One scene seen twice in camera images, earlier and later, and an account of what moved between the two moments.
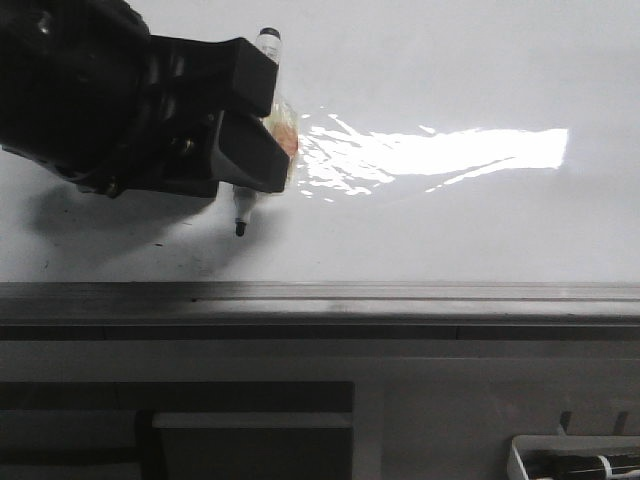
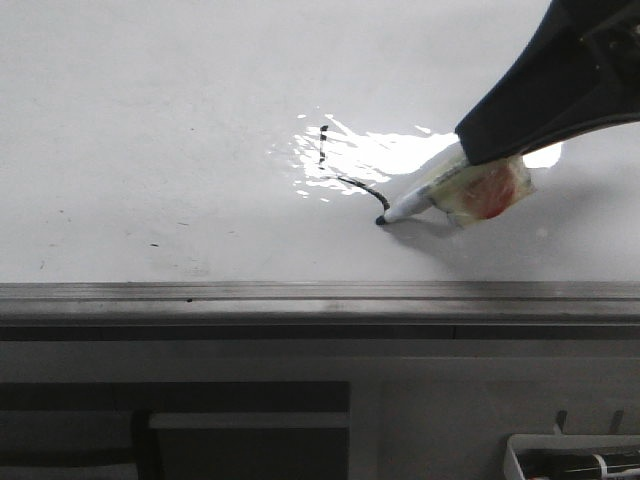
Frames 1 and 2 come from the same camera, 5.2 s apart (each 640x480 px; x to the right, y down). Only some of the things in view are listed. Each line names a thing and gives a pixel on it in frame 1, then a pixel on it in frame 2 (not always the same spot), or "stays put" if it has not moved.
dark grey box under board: [256, 446] stays put
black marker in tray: [562, 465] stays put
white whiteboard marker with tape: [279, 124] → [471, 194]
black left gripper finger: [249, 154] → [582, 70]
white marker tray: [561, 442] stays put
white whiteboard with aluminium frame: [467, 170] stays put
